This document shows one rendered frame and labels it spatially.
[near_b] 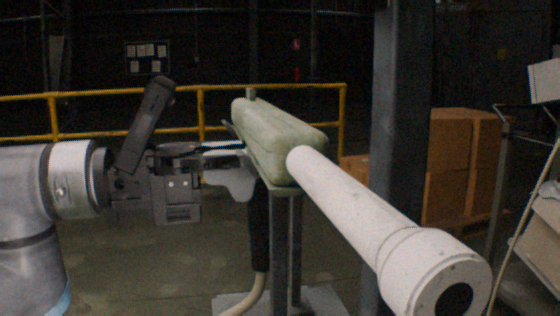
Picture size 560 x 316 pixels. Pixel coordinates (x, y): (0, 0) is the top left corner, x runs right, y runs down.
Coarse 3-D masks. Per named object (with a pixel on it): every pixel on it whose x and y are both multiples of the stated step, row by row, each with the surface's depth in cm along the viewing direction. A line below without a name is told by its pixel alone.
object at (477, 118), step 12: (480, 120) 244; (492, 120) 248; (480, 132) 247; (492, 132) 251; (480, 144) 249; (492, 144) 253; (468, 156) 257; (480, 156) 251; (492, 156) 255; (480, 168) 254
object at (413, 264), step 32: (256, 128) 33; (288, 128) 29; (256, 160) 36; (288, 160) 26; (320, 160) 23; (256, 192) 45; (288, 192) 28; (320, 192) 20; (352, 192) 17; (256, 224) 46; (352, 224) 15; (384, 224) 14; (256, 256) 48; (384, 256) 12; (416, 256) 11; (448, 256) 10; (480, 256) 11; (384, 288) 12; (416, 288) 10; (448, 288) 10; (480, 288) 11
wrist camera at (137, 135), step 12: (156, 84) 39; (168, 84) 40; (144, 96) 40; (156, 96) 40; (168, 96) 40; (144, 108) 39; (156, 108) 40; (168, 108) 41; (144, 120) 40; (156, 120) 40; (132, 132) 40; (144, 132) 40; (132, 144) 40; (144, 144) 40; (120, 156) 40; (132, 156) 40; (120, 168) 40; (132, 168) 40
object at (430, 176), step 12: (432, 180) 247; (444, 180) 251; (456, 180) 256; (432, 192) 249; (444, 192) 254; (456, 192) 259; (432, 204) 252; (444, 204) 257; (456, 204) 261; (432, 216) 254; (444, 216) 259; (456, 216) 264
